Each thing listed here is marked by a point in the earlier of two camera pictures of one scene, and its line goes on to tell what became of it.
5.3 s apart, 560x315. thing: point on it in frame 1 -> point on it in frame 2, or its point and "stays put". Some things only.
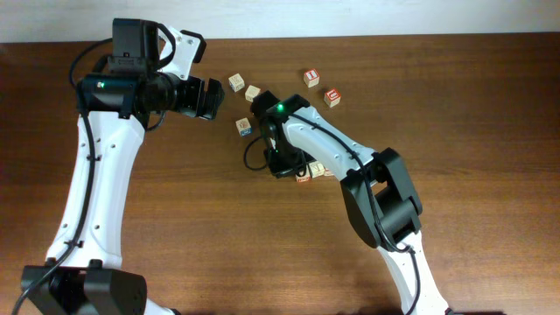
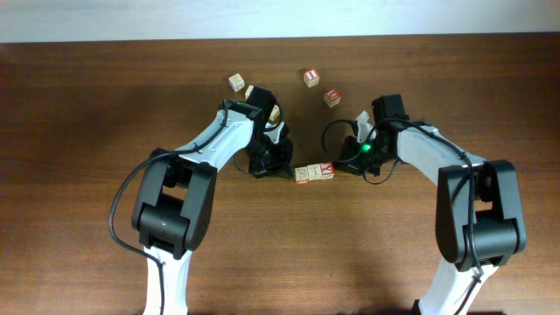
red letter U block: [332, 97] stays put
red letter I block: [311, 78] stays put
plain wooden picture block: [251, 92] stays put
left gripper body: [187, 96] -> [269, 155]
